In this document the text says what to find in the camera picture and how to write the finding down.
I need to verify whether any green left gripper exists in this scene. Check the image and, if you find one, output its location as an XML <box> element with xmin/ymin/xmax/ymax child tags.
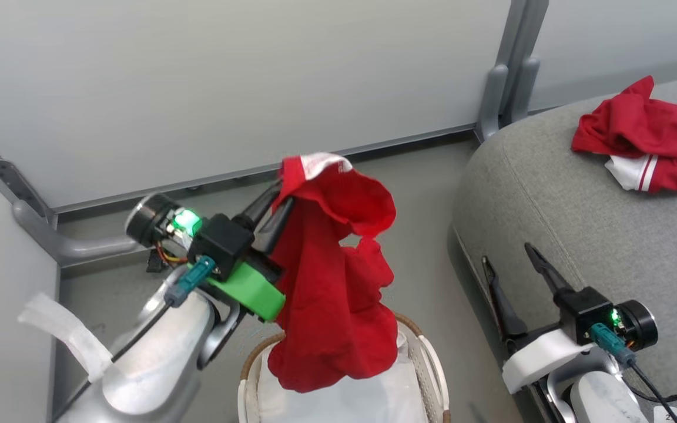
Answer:
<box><xmin>205</xmin><ymin>183</ymin><xmax>294</xmax><ymax>323</ymax></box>

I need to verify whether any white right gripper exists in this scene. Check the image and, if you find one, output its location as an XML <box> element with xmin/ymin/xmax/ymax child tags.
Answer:
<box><xmin>482</xmin><ymin>243</ymin><xmax>595</xmax><ymax>395</ymax></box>

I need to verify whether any red shorts white waistband label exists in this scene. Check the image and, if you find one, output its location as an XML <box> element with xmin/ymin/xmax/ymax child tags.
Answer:
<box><xmin>267</xmin><ymin>152</ymin><xmax>401</xmax><ymax>394</ymax></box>

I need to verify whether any red garment white striped trim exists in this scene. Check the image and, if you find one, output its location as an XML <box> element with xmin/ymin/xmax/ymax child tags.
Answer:
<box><xmin>571</xmin><ymin>75</ymin><xmax>677</xmax><ymax>195</ymax></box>

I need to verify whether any grey fabric sofa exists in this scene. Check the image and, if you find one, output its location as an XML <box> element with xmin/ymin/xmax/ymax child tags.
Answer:
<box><xmin>447</xmin><ymin>70</ymin><xmax>677</xmax><ymax>423</ymax></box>

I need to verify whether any black caster wheel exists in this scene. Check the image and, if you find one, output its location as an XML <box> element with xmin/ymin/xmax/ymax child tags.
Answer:
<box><xmin>146</xmin><ymin>249</ymin><xmax>170</xmax><ymax>274</ymax></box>

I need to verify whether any white laundry basket brown rim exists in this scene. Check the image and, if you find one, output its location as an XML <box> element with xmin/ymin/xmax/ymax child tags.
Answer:
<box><xmin>237</xmin><ymin>311</ymin><xmax>451</xmax><ymax>423</ymax></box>

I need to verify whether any white basket liner cloth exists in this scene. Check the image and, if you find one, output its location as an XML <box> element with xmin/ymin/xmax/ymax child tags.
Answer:
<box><xmin>255</xmin><ymin>332</ymin><xmax>430</xmax><ymax>423</ymax></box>

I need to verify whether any grey partition foot bar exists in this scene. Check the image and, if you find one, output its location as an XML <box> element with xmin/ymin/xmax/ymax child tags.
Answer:
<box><xmin>12</xmin><ymin>199</ymin><xmax>152</xmax><ymax>266</ymax></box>

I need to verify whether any teal left camera cable plug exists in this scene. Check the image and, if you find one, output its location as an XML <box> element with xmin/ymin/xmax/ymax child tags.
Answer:
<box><xmin>165</xmin><ymin>255</ymin><xmax>216</xmax><ymax>308</ymax></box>

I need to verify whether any teal camera cable plug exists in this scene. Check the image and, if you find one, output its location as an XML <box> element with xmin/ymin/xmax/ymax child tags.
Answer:
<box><xmin>165</xmin><ymin>255</ymin><xmax>216</xmax><ymax>308</ymax></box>
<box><xmin>588</xmin><ymin>323</ymin><xmax>637</xmax><ymax>368</ymax></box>

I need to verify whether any teal right camera cable plug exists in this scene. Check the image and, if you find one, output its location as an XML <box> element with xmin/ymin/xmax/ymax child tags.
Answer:
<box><xmin>588</xmin><ymin>323</ymin><xmax>637</xmax><ymax>368</ymax></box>

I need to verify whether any black right camera cable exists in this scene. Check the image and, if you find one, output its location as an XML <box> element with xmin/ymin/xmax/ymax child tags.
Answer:
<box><xmin>626</xmin><ymin>361</ymin><xmax>677</xmax><ymax>423</ymax></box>

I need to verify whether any black camera cable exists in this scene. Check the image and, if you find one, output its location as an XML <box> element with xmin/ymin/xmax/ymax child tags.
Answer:
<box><xmin>626</xmin><ymin>361</ymin><xmax>677</xmax><ymax>423</ymax></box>
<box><xmin>55</xmin><ymin>300</ymin><xmax>173</xmax><ymax>415</ymax></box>

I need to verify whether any black left camera cable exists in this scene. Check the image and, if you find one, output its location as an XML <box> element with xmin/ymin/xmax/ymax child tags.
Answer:
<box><xmin>55</xmin><ymin>300</ymin><xmax>173</xmax><ymax>415</ymax></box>

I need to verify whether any grey partition foot bracket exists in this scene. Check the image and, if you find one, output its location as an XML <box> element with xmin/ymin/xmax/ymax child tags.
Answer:
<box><xmin>476</xmin><ymin>63</ymin><xmax>510</xmax><ymax>142</ymax></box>
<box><xmin>507</xmin><ymin>55</ymin><xmax>541</xmax><ymax>125</ymax></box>

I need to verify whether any white strap on left arm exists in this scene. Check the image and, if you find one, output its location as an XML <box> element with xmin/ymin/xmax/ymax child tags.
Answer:
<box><xmin>18</xmin><ymin>292</ymin><xmax>114</xmax><ymax>384</ymax></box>

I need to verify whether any grey partition corner post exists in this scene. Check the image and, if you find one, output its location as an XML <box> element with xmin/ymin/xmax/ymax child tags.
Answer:
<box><xmin>0</xmin><ymin>112</ymin><xmax>58</xmax><ymax>229</ymax></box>

